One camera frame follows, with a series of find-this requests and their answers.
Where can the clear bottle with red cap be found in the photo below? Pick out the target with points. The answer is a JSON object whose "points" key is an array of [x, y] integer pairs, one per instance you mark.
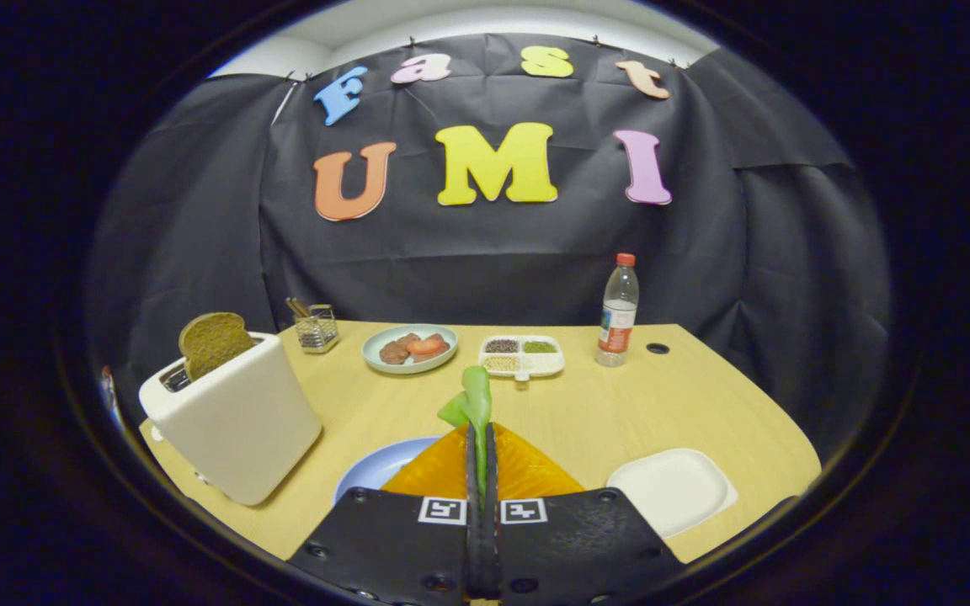
{"points": [[617, 324]]}

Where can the dark brown bread slice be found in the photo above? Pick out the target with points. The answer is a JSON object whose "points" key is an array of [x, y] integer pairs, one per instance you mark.
{"points": [[211, 341]]}

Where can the brown wooden sticks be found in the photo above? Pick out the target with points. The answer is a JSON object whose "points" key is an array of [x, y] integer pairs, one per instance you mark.
{"points": [[295, 306]]}

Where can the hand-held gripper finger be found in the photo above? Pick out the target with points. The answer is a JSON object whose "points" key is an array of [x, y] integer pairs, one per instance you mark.
{"points": [[491, 539], [471, 539]]}

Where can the white divided seed dish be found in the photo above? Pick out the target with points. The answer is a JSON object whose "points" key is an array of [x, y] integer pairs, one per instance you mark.
{"points": [[546, 362]]}

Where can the white toaster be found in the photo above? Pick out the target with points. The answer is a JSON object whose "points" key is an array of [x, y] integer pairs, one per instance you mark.
{"points": [[232, 421]]}

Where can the brown meat slices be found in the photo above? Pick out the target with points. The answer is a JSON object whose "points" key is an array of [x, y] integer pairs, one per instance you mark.
{"points": [[394, 351]]}

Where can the pale green round plate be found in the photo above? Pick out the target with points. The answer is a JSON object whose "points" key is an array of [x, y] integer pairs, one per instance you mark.
{"points": [[377, 341]]}

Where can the blue round plate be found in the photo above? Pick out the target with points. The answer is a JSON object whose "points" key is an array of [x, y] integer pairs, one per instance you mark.
{"points": [[375, 467]]}

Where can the white square plate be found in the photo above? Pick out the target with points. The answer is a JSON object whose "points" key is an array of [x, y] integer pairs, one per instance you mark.
{"points": [[670, 491]]}

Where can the red tomato slice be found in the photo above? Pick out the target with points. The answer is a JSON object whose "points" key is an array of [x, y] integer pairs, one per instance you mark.
{"points": [[426, 345]]}

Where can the green lettuce leaf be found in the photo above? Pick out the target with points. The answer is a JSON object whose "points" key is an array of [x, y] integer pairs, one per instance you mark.
{"points": [[477, 396]]}

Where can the black backdrop cloth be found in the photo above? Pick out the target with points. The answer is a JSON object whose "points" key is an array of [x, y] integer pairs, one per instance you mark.
{"points": [[493, 261]]}

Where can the black desk grommet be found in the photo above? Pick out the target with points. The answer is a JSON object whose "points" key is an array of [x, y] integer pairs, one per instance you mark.
{"points": [[658, 348]]}

